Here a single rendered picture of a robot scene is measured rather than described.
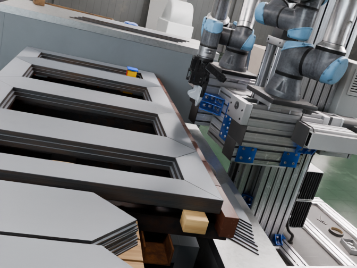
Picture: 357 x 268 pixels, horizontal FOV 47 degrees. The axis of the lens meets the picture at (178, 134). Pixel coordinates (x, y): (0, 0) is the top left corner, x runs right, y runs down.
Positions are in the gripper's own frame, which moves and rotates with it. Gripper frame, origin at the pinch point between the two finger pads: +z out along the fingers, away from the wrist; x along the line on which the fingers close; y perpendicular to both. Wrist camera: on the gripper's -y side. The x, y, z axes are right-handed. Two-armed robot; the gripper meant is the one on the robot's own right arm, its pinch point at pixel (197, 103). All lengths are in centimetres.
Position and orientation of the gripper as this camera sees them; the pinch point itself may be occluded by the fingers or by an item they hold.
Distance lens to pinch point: 180.9
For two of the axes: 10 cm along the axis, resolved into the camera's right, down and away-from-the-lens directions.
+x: 1.7, 3.5, -9.2
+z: -2.4, 9.2, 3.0
